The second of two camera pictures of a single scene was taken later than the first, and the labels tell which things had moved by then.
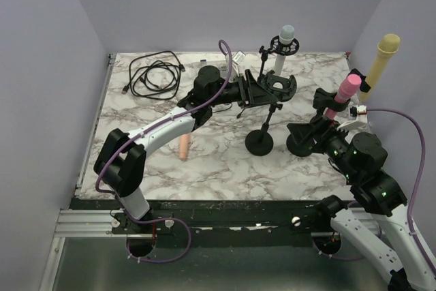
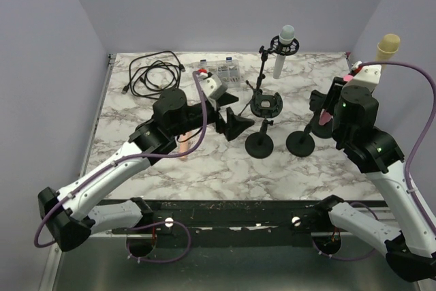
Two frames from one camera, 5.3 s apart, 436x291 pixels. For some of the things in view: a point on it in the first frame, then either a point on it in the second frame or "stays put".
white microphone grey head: [287, 34] stays put
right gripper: [321, 129] to [334, 94]
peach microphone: [184, 146] stays put
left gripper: [251, 93] to [235, 125]
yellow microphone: [387, 46] stays put
